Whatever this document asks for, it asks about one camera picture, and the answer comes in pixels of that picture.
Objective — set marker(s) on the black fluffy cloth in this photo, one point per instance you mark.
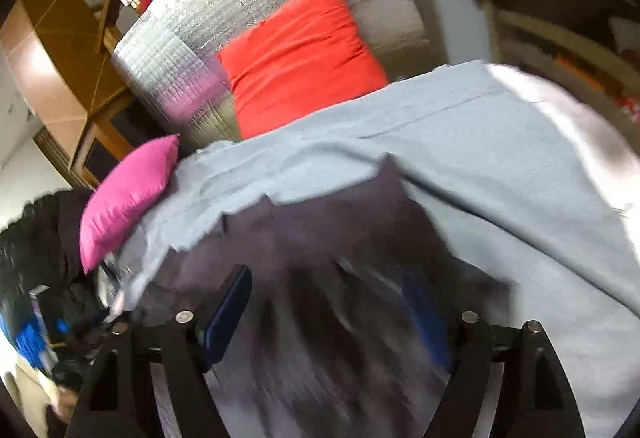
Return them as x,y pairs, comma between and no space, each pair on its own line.
35,243

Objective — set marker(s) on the wooden chair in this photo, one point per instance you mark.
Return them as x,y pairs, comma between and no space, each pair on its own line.
107,98

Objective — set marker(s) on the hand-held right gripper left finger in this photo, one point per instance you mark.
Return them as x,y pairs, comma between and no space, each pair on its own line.
225,318

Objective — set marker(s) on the grey blanket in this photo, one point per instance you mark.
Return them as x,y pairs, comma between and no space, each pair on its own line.
500,178

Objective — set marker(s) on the red cushion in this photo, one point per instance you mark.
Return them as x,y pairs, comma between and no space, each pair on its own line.
300,63

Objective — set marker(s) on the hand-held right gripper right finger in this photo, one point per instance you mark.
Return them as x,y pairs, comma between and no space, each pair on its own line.
425,318

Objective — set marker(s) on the pink cushion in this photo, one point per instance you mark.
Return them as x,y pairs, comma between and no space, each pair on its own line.
125,203

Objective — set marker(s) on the silver foil mat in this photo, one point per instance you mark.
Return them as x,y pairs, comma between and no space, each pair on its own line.
200,43

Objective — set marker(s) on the wooden shelf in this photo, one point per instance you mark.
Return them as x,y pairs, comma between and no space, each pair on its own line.
540,18

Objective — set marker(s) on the dark grey quilted jacket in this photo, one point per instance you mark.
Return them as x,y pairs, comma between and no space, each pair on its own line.
325,238

